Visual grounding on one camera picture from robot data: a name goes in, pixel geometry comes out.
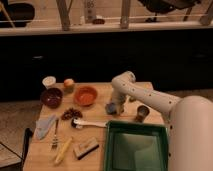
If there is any yellow banana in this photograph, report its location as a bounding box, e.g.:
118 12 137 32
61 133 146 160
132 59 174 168
54 137 73 165

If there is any green plastic tray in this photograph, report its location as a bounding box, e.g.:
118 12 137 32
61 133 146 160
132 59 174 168
103 121 168 171

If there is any black chair left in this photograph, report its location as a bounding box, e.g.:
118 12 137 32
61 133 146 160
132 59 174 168
0 0 35 28

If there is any dark metal cup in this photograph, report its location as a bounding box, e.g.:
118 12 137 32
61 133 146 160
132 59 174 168
135 105 150 122

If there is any orange ball on green cup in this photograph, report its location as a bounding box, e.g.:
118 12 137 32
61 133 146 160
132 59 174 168
64 78 75 93

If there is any white handled dish brush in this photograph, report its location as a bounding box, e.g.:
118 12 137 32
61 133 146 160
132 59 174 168
71 119 106 129

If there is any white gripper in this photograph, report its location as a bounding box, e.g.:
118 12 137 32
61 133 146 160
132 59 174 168
111 90 126 115

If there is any wooden block eraser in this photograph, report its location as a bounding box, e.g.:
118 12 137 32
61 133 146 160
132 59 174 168
73 137 99 160

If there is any red orange bowl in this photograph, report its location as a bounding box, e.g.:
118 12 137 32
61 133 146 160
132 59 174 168
74 86 98 106

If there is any light blue cloth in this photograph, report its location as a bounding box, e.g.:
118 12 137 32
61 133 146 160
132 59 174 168
35 115 56 140

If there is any small white cup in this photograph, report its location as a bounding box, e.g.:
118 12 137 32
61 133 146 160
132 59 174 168
42 76 56 89

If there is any dark purple bowl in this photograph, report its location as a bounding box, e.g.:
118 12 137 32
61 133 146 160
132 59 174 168
40 88 63 109

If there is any metal fork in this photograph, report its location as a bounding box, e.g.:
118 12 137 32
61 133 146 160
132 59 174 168
51 119 59 149

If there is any blue sponge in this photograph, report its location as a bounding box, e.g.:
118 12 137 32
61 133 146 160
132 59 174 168
105 103 117 115

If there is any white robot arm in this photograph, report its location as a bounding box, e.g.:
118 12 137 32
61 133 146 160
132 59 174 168
111 71 213 171

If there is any dark red grape bunch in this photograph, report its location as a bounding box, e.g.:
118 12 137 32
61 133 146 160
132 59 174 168
61 108 83 120

